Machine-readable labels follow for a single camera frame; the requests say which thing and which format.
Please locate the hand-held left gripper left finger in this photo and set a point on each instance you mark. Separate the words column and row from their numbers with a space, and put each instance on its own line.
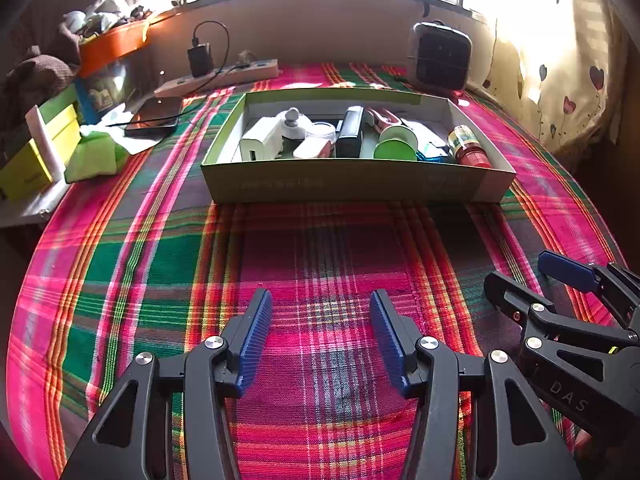
column 255, row 340

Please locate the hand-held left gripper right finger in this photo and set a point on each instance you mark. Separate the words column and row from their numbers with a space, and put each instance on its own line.
column 390, row 340

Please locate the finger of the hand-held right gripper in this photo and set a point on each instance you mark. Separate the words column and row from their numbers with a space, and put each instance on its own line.
column 545, row 320
column 567, row 271

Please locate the red-capped small bottle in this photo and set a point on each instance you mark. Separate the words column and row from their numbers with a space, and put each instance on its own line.
column 470, row 152

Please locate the green cardboard box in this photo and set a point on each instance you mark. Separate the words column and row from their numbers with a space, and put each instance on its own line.
column 350, row 182

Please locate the blue packet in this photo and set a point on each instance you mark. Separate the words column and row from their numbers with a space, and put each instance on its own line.
column 430, row 157

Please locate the green white round knob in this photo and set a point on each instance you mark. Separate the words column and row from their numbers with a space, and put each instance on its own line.
column 395, row 151

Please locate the pink oblong case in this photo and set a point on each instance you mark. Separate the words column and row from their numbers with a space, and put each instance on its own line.
column 310, row 149

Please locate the white charger adapter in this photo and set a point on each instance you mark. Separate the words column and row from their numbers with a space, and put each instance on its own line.
column 260, row 140

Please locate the black cylinder torch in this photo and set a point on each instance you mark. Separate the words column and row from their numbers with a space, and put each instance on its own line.
column 349, row 135

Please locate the white panda toy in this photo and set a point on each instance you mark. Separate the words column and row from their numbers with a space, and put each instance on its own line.
column 295, row 127

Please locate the small clear jar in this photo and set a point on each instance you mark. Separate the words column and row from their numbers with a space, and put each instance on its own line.
column 320, row 132

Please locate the pink clip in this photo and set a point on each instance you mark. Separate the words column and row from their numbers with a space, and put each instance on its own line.
column 382, row 117

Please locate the pink green plaid blanket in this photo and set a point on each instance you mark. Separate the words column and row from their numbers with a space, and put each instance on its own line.
column 325, row 250

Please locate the cream heart print curtain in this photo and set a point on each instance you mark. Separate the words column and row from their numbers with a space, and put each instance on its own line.
column 550, row 85

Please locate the white paper sheet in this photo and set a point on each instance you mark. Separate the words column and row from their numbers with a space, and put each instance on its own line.
column 135, row 144

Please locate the black phone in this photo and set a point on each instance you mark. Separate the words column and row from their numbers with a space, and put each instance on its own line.
column 152, row 117

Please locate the small grey space heater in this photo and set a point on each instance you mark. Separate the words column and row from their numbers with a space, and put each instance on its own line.
column 440, row 60

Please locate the grey side shelf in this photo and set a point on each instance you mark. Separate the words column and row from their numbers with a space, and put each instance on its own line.
column 30, row 210

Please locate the white power strip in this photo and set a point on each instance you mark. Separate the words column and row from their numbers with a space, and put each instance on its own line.
column 250, row 71

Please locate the white plug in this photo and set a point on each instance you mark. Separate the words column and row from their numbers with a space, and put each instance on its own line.
column 246, row 59

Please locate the black power adapter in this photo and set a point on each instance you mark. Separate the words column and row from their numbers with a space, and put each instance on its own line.
column 200, row 60

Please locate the yellow cardboard box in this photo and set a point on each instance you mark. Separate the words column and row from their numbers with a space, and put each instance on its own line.
column 25, row 170

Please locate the white tube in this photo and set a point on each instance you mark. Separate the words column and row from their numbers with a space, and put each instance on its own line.
column 45, row 145

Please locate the blue flat box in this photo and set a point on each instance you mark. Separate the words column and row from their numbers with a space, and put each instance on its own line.
column 87, row 102

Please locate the clear plastic container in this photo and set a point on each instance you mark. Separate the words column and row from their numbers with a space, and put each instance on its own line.
column 107, row 85

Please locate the black hook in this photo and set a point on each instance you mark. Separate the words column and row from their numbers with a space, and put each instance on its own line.
column 426, row 2

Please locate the lime flat box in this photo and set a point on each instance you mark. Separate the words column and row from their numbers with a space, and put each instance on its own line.
column 57, row 105

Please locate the orange tray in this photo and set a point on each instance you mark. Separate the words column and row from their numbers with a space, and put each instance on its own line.
column 112, row 45

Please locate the brown cloth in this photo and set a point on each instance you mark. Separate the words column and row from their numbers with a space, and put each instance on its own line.
column 35, row 75

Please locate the pile of small clutter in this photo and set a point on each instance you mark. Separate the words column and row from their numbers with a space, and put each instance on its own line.
column 100, row 15

